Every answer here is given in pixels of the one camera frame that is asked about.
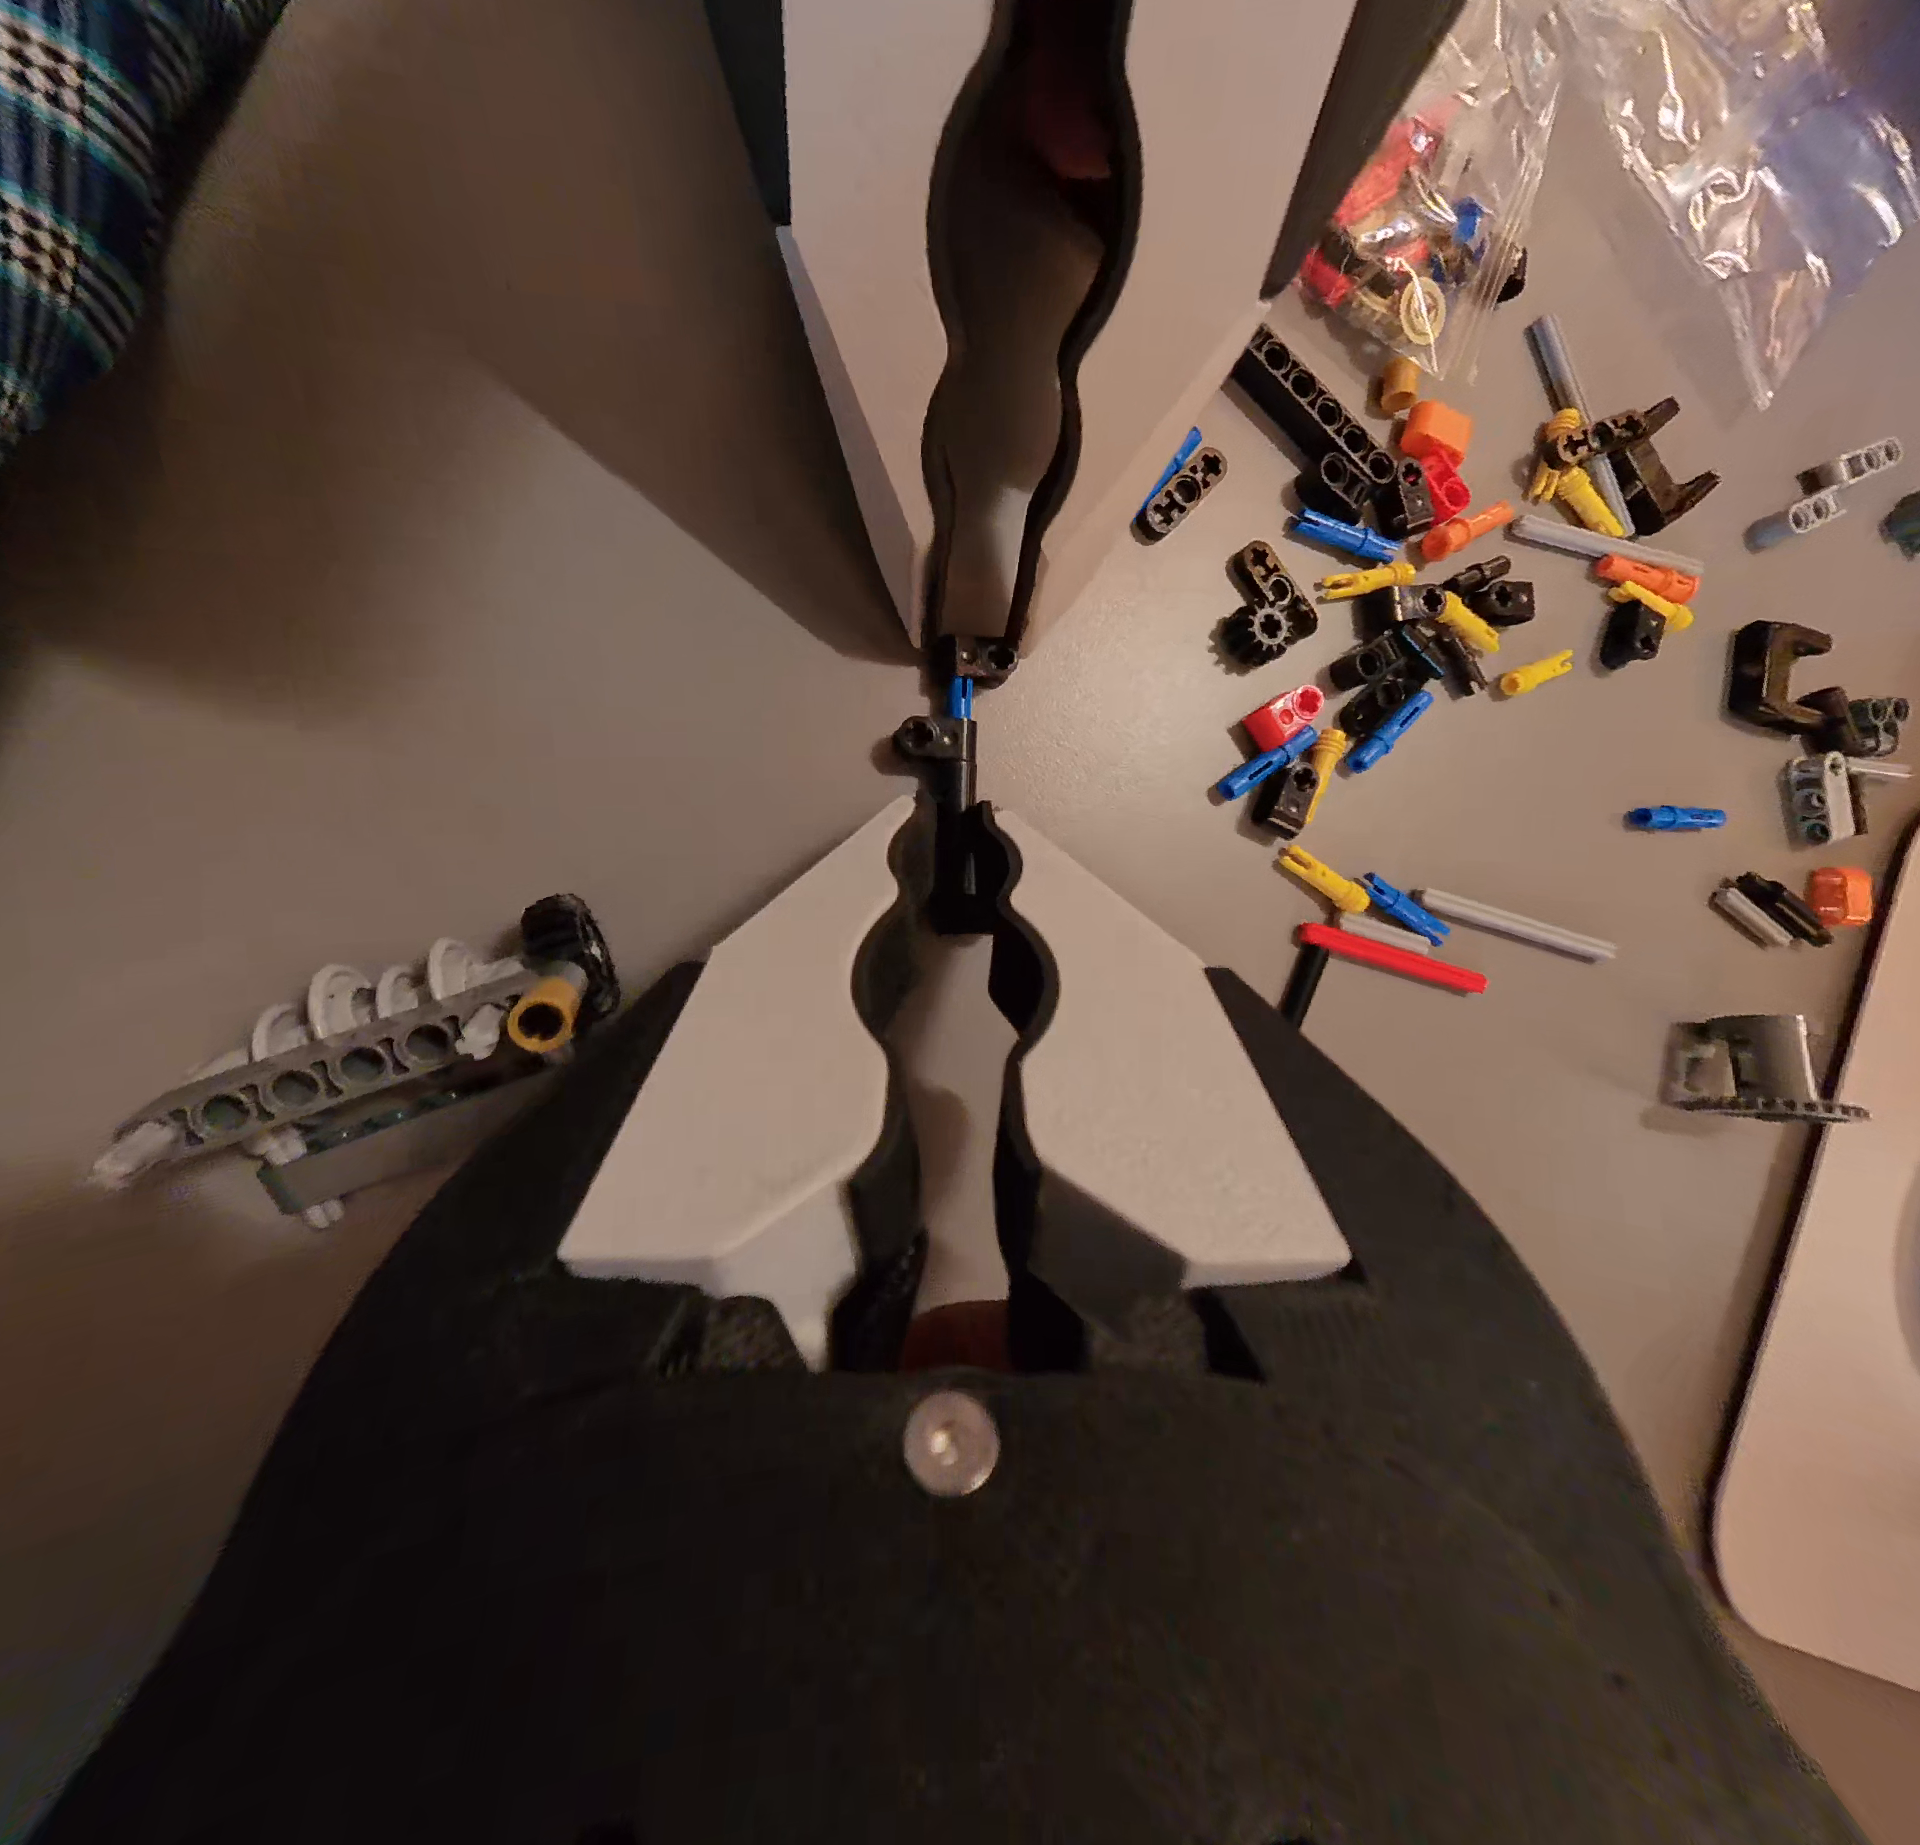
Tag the long grey lego axle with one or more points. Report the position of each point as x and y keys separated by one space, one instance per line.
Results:
x=1516 y=924

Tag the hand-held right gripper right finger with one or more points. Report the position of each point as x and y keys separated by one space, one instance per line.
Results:
x=1187 y=1126

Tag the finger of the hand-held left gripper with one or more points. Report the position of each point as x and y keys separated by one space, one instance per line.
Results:
x=1231 y=77
x=854 y=150

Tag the small black lego assembly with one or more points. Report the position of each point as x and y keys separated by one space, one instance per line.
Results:
x=959 y=825

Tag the blue lego pin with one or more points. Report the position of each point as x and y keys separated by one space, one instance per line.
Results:
x=1671 y=817
x=1176 y=470

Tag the person's left hand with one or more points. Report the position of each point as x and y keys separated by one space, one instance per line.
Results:
x=1071 y=135

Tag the grey short lego beam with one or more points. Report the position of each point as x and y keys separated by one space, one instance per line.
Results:
x=1851 y=470
x=1801 y=523

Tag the plastic bag with lego pieces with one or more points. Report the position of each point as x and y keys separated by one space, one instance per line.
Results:
x=1395 y=226

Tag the black short lego beam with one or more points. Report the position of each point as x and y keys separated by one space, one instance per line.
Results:
x=1187 y=503

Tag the white monitor stand base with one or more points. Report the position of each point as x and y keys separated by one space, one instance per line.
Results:
x=1845 y=1274

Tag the red lego axle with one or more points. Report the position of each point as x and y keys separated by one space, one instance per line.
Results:
x=1395 y=960

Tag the black lego axle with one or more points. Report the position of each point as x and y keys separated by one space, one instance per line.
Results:
x=1301 y=988

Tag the grey lego engine assembly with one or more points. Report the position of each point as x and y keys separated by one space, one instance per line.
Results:
x=344 y=1080

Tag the long black lego beam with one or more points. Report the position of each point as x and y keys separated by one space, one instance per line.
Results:
x=1320 y=405

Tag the empty clear plastic bag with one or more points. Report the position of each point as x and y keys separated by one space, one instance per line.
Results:
x=1726 y=121

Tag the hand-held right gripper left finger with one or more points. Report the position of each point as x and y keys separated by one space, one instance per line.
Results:
x=705 y=1126

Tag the grey lego differential gear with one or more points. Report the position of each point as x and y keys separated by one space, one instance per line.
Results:
x=1755 y=1058

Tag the pile of lego pieces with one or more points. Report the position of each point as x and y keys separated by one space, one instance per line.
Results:
x=1437 y=432

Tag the black lego bracket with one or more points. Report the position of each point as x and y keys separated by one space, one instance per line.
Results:
x=1748 y=673

